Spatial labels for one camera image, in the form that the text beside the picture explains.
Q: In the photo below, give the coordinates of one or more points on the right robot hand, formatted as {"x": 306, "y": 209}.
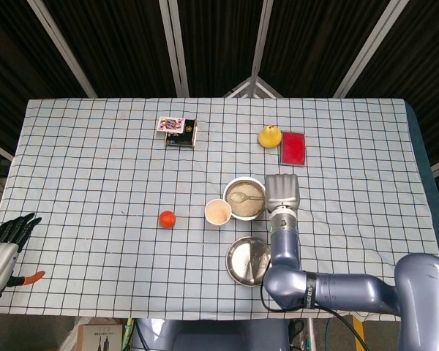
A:
{"x": 281, "y": 192}

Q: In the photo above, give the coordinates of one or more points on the metal spoon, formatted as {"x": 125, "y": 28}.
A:
{"x": 237, "y": 197}

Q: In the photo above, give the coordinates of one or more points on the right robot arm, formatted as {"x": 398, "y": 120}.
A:
{"x": 351, "y": 292}

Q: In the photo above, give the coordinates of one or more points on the white bowl of grain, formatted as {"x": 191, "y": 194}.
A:
{"x": 245, "y": 218}

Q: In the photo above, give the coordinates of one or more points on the white paper cup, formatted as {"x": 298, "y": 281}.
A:
{"x": 218, "y": 214}

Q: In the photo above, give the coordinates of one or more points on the red stamp pad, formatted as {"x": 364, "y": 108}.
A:
{"x": 292, "y": 149}

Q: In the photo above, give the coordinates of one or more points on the yellow pear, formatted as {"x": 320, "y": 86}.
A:
{"x": 269, "y": 138}

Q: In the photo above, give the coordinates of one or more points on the steel plate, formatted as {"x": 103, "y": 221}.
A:
{"x": 245, "y": 261}

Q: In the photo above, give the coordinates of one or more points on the playing card deck box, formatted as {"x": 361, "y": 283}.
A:
{"x": 183, "y": 138}

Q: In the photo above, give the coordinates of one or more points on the orange fruit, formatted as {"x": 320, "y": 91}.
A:
{"x": 167, "y": 219}

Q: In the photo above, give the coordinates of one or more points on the cardboard box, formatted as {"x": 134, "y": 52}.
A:
{"x": 98, "y": 338}

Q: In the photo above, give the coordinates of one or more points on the queen playing card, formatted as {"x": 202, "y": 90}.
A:
{"x": 170, "y": 125}

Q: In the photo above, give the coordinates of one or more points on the checkered tablecloth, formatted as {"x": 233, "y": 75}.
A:
{"x": 95, "y": 164}

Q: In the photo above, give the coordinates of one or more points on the yellow table leg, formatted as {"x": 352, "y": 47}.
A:
{"x": 356, "y": 319}

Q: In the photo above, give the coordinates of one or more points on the dark blue under cloth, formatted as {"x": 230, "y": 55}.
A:
{"x": 424, "y": 153}

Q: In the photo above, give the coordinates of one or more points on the blue-grey robot torso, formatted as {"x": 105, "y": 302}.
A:
{"x": 205, "y": 336}

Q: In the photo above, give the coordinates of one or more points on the white triangular frame brace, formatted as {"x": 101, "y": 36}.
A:
{"x": 241, "y": 88}

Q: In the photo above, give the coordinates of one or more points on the white aluminium frame post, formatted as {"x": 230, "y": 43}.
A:
{"x": 259, "y": 40}
{"x": 62, "y": 47}
{"x": 175, "y": 47}
{"x": 369, "y": 45}

